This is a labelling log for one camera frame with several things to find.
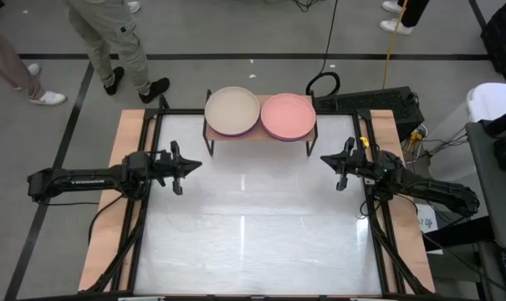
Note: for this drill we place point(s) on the salmon pink plate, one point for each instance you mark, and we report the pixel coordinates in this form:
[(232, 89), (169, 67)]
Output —
[(288, 116)]

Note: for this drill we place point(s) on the black metal table frame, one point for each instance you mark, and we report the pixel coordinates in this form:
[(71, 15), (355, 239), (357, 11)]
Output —
[(177, 112)]

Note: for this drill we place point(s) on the white bowl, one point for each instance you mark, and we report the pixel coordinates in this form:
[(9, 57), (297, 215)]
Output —
[(231, 110)]

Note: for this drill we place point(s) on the yellow tag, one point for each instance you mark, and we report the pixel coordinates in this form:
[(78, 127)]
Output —
[(364, 142)]

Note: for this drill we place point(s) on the white round seat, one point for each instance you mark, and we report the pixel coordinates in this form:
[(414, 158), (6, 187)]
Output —
[(495, 98)]

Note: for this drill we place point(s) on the white paper sign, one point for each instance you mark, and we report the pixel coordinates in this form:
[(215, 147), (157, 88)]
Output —
[(426, 217)]

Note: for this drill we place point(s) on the yellow power plug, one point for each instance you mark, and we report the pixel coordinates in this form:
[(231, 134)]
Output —
[(415, 140)]

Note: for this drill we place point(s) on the grey desk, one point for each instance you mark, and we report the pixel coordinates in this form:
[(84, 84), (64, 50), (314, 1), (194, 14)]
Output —
[(499, 200)]

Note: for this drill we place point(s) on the wooden shelf with black frame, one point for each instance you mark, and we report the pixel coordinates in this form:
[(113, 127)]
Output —
[(257, 134)]

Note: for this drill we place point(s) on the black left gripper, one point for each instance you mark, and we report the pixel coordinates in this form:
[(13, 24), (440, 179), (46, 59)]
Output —
[(169, 165)]

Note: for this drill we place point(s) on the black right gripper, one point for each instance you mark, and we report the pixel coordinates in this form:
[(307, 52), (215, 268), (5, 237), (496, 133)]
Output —
[(357, 165)]

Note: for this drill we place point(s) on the black chair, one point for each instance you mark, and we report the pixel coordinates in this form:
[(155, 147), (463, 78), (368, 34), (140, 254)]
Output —
[(503, 37)]

